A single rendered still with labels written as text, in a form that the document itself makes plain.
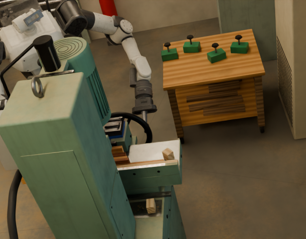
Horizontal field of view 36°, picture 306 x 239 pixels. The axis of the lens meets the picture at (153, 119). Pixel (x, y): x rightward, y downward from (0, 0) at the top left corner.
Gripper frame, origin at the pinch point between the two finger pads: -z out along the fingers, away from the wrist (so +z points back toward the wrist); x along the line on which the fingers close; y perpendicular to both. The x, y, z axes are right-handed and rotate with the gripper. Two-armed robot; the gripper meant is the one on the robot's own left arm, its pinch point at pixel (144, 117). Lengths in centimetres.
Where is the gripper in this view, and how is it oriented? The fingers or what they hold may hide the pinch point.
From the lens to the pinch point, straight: 229.1
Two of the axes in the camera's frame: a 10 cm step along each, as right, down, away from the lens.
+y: -2.4, -3.4, -9.1
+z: -0.5, -9.3, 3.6
